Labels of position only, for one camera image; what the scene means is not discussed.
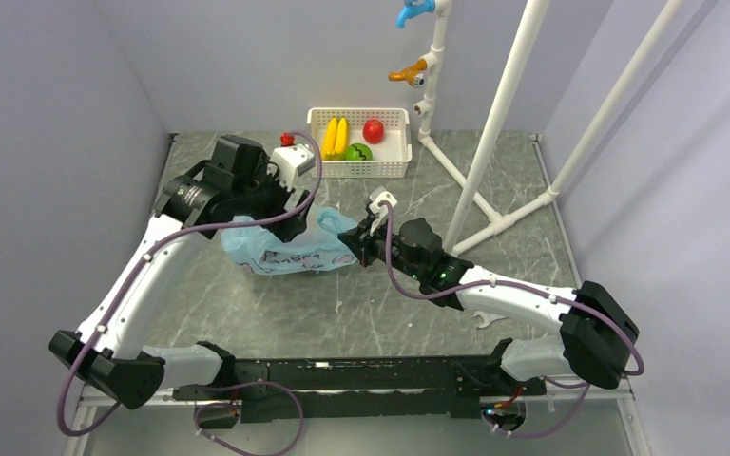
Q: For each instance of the orange faucet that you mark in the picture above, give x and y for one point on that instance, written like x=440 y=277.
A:
x=414 y=75

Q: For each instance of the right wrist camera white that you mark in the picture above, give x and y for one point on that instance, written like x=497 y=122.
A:
x=377 y=208

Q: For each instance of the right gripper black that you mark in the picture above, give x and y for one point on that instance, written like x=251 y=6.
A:
x=360 y=240

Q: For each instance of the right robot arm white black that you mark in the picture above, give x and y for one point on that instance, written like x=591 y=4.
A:
x=588 y=333

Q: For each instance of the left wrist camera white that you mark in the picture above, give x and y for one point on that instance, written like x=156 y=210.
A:
x=289 y=161

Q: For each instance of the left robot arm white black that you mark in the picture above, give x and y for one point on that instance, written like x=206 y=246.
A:
x=240 y=185

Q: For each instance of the white PVC pipe frame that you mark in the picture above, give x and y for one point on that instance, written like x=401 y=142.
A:
x=475 y=220

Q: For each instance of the green fake watermelon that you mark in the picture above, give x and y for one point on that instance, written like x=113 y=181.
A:
x=358 y=152

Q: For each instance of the aluminium rail frame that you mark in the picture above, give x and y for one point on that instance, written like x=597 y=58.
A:
x=533 y=417

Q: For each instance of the white plastic basket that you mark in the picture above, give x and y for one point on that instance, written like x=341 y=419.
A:
x=391 y=157

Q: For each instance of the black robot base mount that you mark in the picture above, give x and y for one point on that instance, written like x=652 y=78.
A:
x=454 y=386

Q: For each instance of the red fake apple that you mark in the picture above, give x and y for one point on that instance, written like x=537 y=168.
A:
x=373 y=131

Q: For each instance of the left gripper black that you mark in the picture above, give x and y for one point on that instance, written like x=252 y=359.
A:
x=288 y=229

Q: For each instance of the silver wrench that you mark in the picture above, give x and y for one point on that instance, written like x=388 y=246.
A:
x=484 y=319

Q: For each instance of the light blue plastic bag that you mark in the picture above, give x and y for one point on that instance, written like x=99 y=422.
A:
x=316 y=249

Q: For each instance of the yellow fake banana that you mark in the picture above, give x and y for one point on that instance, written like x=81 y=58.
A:
x=335 y=140

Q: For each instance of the blue faucet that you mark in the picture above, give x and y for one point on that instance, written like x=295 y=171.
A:
x=412 y=9

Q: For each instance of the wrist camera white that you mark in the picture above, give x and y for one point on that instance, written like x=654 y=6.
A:
x=289 y=161
x=377 y=208

